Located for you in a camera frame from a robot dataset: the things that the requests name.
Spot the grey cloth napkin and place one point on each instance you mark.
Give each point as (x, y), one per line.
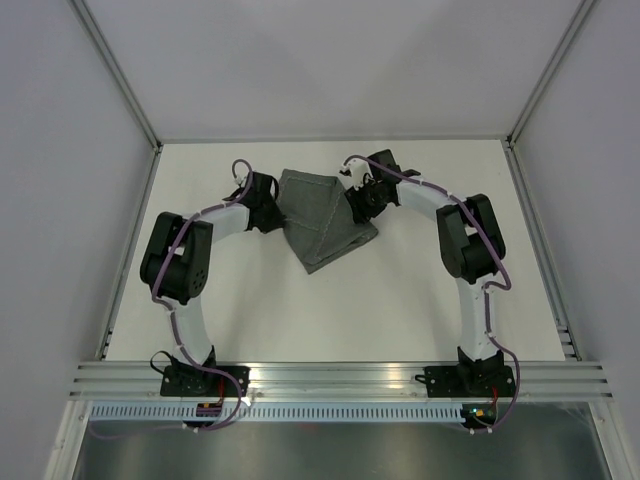
(319, 225)

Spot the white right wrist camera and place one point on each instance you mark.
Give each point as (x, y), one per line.
(357, 171)

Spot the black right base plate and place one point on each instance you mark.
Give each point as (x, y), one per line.
(454, 381)

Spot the aluminium frame post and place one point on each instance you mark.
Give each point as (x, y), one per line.
(89, 23)
(578, 21)

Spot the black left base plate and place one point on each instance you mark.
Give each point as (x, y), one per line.
(186, 381)

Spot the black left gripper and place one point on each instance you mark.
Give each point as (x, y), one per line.
(277, 221)

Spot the aluminium left side rail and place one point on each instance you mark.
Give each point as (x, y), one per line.
(132, 233)

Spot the aluminium front rail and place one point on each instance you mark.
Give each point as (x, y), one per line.
(547, 381)

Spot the aluminium frame post right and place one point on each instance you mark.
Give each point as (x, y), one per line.
(578, 21)

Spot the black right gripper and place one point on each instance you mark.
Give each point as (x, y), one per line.
(361, 212)

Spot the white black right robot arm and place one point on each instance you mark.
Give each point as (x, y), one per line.
(472, 250)

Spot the aluminium rail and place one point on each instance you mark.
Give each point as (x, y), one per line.
(542, 253)
(547, 381)
(132, 233)

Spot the aluminium frame post left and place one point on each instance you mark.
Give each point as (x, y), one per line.
(89, 23)

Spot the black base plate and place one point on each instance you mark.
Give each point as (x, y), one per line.
(454, 381)
(186, 381)

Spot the aluminium right side rail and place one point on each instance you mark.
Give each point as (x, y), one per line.
(542, 253)

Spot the white slotted cable duct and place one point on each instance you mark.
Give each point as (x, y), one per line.
(281, 411)

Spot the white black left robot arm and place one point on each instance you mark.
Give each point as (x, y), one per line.
(176, 261)

